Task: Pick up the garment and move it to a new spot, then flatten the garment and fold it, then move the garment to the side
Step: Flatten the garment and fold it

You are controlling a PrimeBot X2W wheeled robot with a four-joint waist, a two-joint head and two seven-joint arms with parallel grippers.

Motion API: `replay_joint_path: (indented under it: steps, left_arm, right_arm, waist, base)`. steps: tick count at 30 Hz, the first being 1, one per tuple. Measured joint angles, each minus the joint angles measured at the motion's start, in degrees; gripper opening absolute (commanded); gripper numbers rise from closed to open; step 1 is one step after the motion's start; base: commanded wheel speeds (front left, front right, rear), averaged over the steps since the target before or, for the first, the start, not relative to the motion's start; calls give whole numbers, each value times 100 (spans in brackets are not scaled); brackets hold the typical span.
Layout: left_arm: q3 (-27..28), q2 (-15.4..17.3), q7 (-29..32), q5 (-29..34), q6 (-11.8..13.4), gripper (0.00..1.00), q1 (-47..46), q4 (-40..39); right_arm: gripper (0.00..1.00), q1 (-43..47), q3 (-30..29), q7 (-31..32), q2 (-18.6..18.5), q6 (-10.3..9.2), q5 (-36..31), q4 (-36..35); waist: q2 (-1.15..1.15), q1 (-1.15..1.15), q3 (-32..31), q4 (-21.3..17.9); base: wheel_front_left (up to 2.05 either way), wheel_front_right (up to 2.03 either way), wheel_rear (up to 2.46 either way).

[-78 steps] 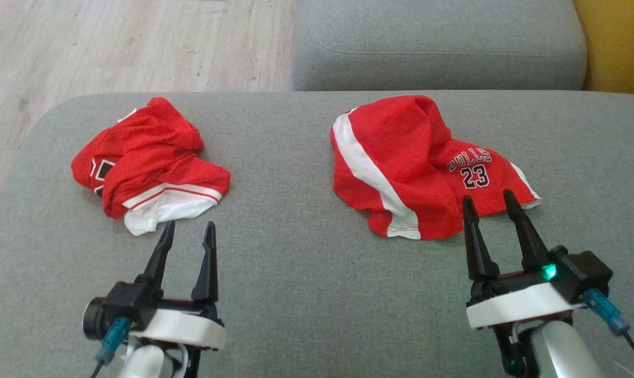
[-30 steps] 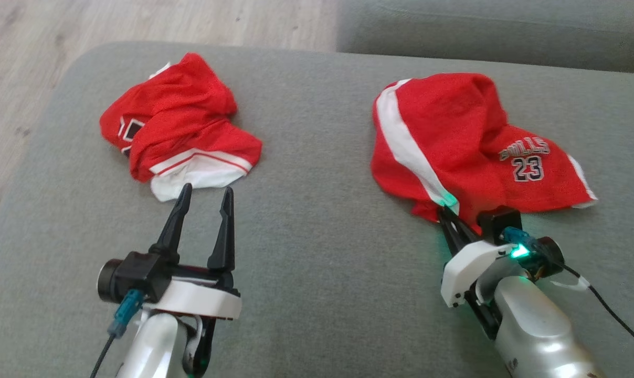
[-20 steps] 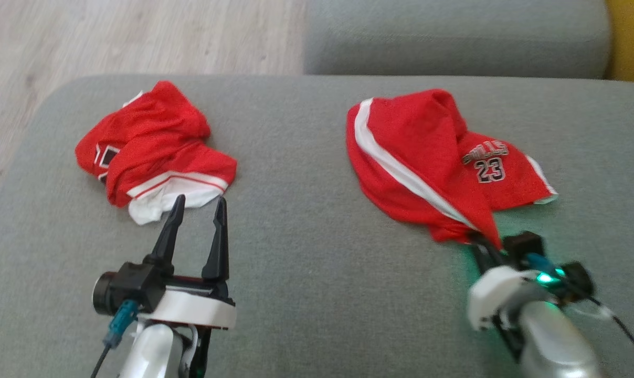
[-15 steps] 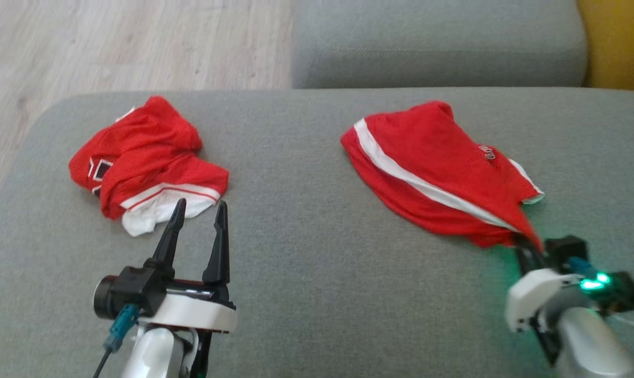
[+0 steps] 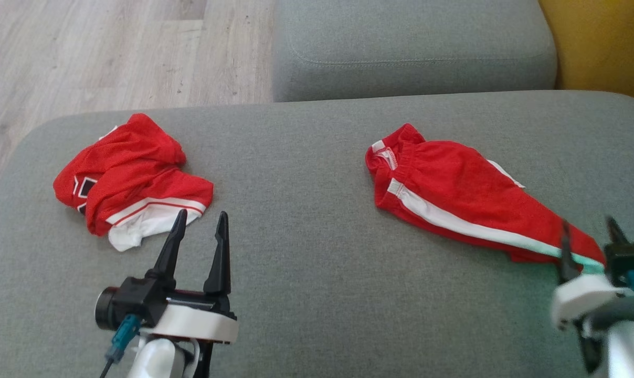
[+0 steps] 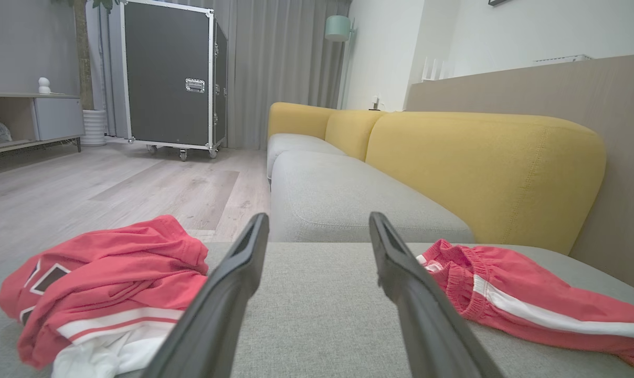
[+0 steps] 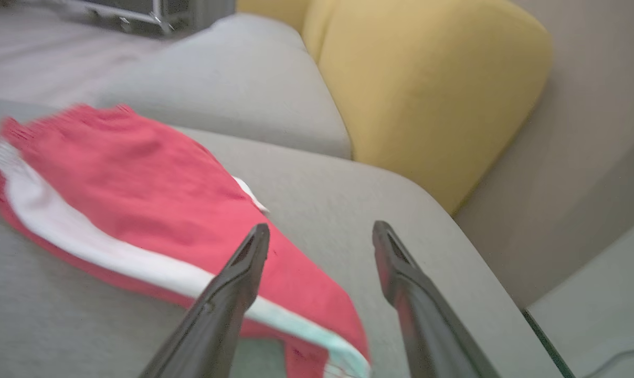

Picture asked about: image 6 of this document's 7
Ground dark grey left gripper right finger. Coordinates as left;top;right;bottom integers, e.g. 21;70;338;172
368;212;504;378

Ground mint green floor lamp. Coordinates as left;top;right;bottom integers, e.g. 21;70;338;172
325;15;357;110

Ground grey and wood TV cabinet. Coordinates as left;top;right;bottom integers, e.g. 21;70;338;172
0;93;85;156

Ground grey curtain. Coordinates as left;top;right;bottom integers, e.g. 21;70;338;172
86;0;352;150

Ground red shorts with white stripe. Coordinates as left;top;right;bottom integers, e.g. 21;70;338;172
416;239;634;367

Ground white router with antennas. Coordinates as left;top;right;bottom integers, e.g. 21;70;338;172
421;57;457;82

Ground white ribbed plant pot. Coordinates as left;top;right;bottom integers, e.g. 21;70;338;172
81;109;108;146

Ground grey sofa back cushion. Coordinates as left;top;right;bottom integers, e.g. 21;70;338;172
270;151;475;243

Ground yellow sofa back cushion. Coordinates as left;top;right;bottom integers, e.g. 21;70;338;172
325;109;386;161
268;102;339;141
366;111;607;255

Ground black flight case on wheels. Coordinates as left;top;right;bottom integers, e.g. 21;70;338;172
119;0;228;161

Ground grey sofa seat cushion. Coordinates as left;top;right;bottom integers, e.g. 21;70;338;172
267;133;346;182

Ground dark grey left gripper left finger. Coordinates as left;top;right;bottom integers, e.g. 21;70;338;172
141;213;270;378

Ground flat white slatted device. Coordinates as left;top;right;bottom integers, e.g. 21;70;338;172
533;54;593;65

